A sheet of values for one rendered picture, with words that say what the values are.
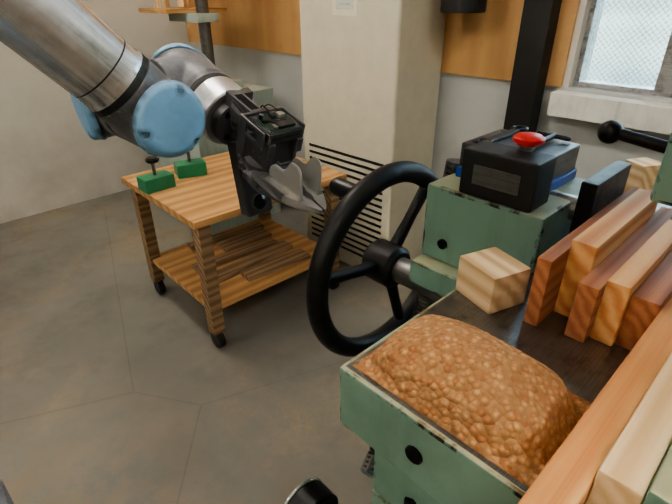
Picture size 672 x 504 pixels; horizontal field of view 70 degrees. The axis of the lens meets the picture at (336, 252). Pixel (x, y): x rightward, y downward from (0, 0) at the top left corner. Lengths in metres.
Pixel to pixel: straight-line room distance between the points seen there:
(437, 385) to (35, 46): 0.49
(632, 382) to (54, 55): 0.57
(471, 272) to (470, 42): 1.60
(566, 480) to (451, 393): 0.09
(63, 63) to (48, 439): 1.30
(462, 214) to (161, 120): 0.36
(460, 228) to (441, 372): 0.24
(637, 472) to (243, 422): 1.36
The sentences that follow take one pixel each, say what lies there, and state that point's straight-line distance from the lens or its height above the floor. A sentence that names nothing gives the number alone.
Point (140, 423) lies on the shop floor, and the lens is 1.65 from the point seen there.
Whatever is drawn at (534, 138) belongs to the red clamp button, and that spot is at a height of 1.02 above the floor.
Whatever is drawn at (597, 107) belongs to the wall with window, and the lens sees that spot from 1.76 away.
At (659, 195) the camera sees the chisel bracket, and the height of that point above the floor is 1.01.
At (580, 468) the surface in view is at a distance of 0.29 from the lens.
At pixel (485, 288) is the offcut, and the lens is 0.43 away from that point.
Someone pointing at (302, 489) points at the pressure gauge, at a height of 0.69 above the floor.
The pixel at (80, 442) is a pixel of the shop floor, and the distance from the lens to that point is 1.67.
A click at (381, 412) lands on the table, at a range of 0.36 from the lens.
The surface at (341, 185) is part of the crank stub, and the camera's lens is 0.62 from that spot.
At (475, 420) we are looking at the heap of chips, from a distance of 0.32.
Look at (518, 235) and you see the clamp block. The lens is 0.50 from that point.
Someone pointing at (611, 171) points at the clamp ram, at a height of 1.00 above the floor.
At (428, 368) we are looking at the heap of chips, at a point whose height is 0.93.
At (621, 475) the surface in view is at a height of 0.95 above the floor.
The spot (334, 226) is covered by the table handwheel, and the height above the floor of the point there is 0.91.
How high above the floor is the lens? 1.15
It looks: 29 degrees down
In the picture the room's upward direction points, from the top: straight up
